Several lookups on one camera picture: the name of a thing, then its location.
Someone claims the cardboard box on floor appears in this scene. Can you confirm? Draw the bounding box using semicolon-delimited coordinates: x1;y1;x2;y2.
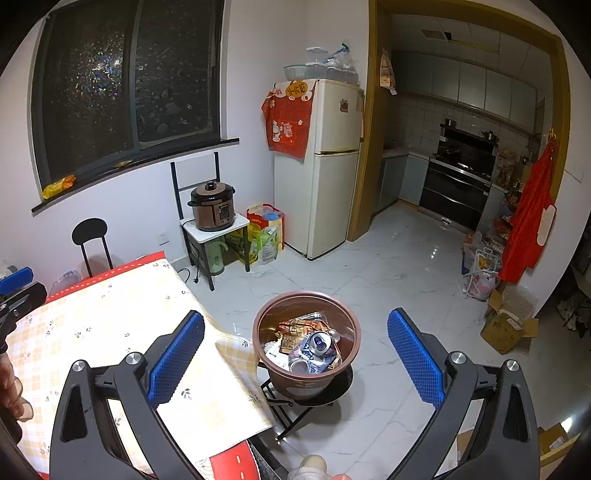
480;290;539;355

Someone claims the black metal shelf rack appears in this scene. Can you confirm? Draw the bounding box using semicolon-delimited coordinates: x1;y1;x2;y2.
170;151;252;290

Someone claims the brown plastic trash bin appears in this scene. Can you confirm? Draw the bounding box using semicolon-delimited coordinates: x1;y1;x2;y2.
252;291;361;400

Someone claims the brown electric pressure cooker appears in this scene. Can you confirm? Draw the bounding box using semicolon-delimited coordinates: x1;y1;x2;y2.
187;180;235;232

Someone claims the dark window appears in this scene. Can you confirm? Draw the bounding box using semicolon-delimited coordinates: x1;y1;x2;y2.
31;1;229;190

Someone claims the white refrigerator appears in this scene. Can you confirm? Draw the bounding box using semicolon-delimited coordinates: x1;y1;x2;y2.
273;79;363;260

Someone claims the colourful shopping bag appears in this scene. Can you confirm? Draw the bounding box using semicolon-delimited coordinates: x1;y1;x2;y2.
224;203;284;265

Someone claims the brown paper bag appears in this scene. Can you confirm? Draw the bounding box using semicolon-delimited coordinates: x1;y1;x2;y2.
277;312;328;354

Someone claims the yellow snack packet on sill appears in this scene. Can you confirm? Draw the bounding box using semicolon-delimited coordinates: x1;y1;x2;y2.
41;175;76;200

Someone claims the red cloth on refrigerator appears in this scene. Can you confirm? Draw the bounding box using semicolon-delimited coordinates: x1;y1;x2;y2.
262;81;315;161

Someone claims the crushed blue soda can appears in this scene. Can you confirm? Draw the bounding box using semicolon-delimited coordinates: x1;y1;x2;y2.
288;331;341;375

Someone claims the black kitchen stove oven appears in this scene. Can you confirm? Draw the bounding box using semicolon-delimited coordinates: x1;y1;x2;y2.
419;118;498;231

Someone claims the black round stool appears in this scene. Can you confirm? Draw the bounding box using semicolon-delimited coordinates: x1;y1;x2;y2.
70;217;115;279

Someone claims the person's left hand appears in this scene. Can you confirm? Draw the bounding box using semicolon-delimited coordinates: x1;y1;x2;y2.
0;353;34;422

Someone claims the black folding bin stand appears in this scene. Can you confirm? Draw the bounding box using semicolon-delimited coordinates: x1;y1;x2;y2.
260;366;353;443

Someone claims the red apron hanging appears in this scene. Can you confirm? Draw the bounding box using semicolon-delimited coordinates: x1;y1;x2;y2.
499;137;557;284

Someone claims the yellow plaid tablecloth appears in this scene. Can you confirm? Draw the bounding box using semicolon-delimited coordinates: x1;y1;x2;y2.
7;259;271;479

